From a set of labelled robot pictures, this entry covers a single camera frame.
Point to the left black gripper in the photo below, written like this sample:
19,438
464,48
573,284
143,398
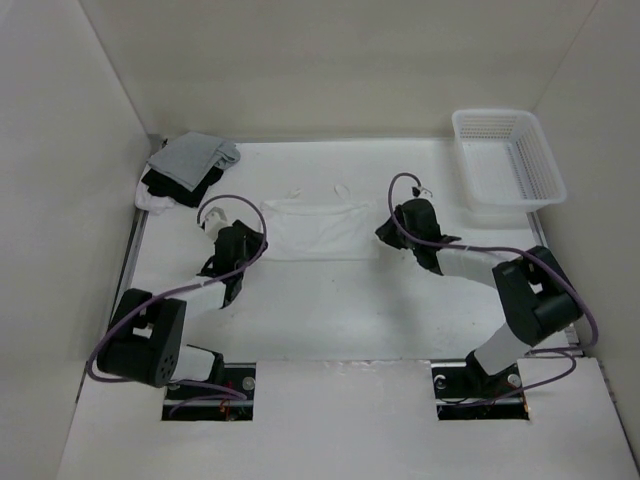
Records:
254,241

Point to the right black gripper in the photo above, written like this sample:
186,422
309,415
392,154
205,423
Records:
386,234

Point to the white tank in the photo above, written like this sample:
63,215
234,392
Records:
154,205
339,230

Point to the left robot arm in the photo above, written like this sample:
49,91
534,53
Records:
144,340

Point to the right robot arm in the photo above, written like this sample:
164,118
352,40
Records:
536,298

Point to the folded white tank top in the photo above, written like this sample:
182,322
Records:
154,205

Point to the folded black tank top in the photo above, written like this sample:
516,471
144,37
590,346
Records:
159,185

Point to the folded grey tank top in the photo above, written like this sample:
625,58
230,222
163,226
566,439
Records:
188,158

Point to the white plastic basket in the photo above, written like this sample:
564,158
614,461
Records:
505,161

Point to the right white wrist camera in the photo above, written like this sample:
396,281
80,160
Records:
418,191

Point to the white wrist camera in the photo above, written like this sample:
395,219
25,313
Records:
418,191
213,222

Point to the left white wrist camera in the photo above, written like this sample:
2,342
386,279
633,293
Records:
213,222

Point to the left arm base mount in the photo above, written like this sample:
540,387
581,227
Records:
231,401

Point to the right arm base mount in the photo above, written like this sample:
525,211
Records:
459,397

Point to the metal table edge rail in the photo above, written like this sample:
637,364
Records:
136,224

